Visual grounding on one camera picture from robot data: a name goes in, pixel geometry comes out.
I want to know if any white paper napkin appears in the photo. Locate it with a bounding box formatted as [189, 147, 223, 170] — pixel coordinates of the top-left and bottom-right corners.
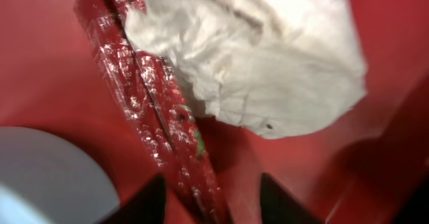
[125, 0, 367, 139]

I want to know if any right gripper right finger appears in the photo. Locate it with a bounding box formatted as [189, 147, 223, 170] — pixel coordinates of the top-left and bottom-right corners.
[259, 173, 322, 224]

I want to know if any light blue small bowl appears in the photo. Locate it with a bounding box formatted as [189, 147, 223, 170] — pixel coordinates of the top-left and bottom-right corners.
[1, 127, 120, 224]

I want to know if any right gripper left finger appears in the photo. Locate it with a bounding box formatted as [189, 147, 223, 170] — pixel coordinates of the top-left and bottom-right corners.
[96, 174, 166, 224]

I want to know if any red plastic serving tray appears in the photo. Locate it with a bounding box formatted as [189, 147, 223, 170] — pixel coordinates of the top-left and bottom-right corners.
[1, 0, 428, 223]

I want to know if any red snack wrapper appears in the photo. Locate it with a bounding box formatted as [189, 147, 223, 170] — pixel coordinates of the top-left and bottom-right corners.
[75, 0, 233, 223]

